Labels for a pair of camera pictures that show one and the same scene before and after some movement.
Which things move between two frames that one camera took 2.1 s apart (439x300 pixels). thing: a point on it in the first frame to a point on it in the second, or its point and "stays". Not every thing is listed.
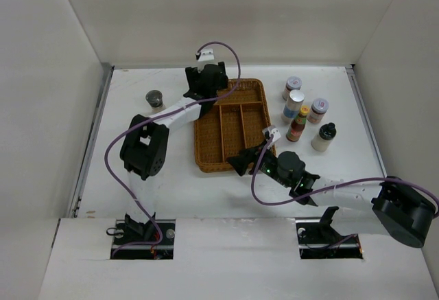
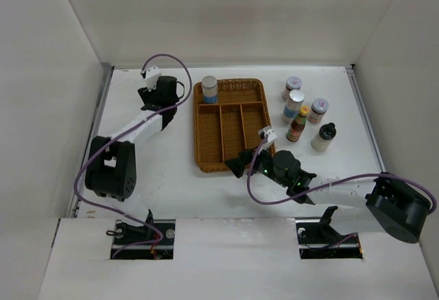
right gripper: (241, 162) stays
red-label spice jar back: (293, 83) stays
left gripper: (194, 75) to (147, 95)
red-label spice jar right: (317, 110) stays
